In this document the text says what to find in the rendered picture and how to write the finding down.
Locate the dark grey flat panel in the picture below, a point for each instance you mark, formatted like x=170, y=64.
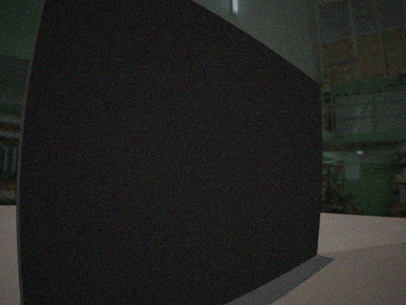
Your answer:
x=165, y=157

